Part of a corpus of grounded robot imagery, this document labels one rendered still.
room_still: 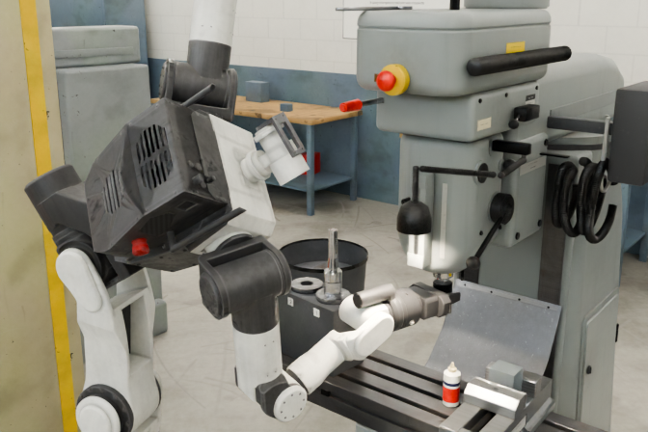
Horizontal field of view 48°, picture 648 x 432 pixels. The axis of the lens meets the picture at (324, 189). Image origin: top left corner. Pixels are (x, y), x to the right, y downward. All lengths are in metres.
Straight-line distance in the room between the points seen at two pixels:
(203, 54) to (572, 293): 1.16
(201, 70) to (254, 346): 0.56
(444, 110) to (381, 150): 5.43
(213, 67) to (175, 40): 7.25
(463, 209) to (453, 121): 0.21
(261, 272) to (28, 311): 1.84
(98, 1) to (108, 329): 7.25
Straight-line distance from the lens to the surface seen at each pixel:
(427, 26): 1.41
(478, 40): 1.45
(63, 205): 1.61
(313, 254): 4.03
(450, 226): 1.60
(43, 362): 3.17
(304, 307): 1.95
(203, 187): 1.30
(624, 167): 1.73
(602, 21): 5.93
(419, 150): 1.60
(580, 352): 2.18
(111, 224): 1.42
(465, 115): 1.49
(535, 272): 2.07
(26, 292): 3.03
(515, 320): 2.10
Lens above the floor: 1.92
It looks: 15 degrees down
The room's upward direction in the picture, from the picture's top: straight up
